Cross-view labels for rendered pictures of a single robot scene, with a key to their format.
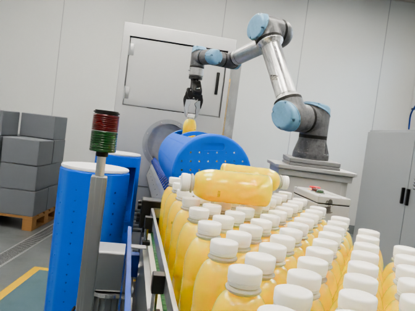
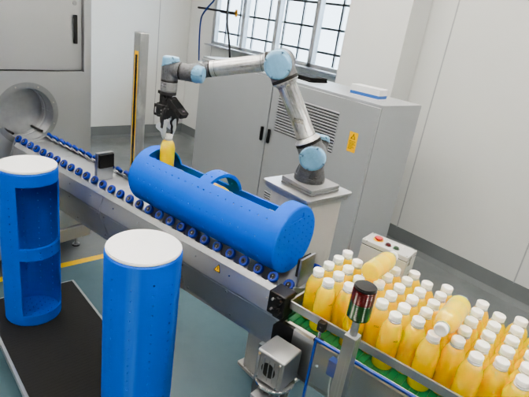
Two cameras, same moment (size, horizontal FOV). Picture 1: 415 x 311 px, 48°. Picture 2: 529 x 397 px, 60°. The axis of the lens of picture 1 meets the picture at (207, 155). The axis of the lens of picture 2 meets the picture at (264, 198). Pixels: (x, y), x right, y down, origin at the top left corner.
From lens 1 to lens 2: 1.50 m
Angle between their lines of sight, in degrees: 47
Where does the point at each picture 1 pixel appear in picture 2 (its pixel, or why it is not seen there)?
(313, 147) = (319, 175)
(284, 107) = (316, 153)
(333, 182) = (337, 202)
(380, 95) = not seen: outside the picture
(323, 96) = not seen: outside the picture
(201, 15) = not seen: outside the picture
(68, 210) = (146, 307)
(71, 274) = (153, 359)
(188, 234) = (479, 376)
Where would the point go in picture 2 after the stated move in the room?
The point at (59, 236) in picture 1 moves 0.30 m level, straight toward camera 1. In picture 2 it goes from (135, 332) to (199, 371)
